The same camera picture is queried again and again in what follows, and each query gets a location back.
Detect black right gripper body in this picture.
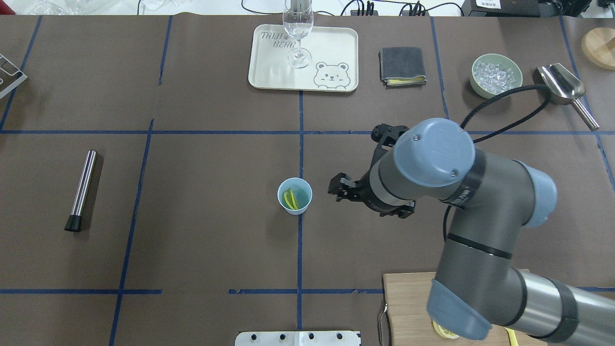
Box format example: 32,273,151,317
348,175,415,219

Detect light blue plastic cup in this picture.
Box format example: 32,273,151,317
277,177,313,215

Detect yellow lemon slice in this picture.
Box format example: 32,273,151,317
283,188,300,210

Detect steel muddler black tip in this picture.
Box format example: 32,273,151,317
64,150,98,232

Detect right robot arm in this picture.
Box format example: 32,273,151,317
328,118,614,346

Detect remaining lemon slices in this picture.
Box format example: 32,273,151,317
431,320,460,340

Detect cream bear serving tray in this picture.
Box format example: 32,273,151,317
248,24,359,92

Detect folded grey cloth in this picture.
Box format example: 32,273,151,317
379,47,428,87

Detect wooden cutting board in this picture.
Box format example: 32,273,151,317
378,272,548,346

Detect black power strip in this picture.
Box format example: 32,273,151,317
344,0,379,17

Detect clear wine glass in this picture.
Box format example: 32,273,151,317
283,0,314,69

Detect green bowl of ice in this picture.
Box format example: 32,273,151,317
469,53,523,99

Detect yellow plastic knife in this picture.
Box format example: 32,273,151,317
505,328,519,346

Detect metal ice scoop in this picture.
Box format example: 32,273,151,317
536,63,600,131

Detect wooden mug tree stand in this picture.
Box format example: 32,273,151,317
581,27,615,71

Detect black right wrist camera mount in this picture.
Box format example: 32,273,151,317
370,124,409,165

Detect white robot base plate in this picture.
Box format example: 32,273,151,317
234,330,362,346

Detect white wire cup rack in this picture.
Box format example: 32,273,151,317
0,54,28,99

